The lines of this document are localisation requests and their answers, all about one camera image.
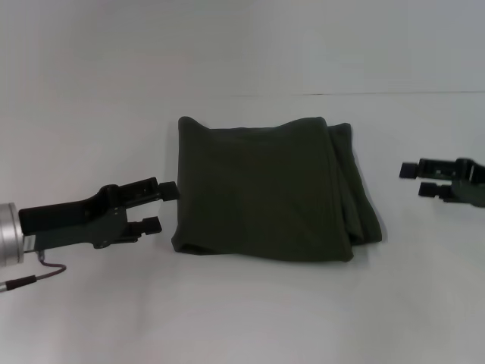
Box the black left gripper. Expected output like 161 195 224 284
17 177 180 250

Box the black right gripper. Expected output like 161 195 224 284
398 156 485 209

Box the dark green FREE t-shirt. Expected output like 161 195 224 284
170 115 383 265

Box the dark left arm cable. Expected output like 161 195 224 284
0 249 69 293

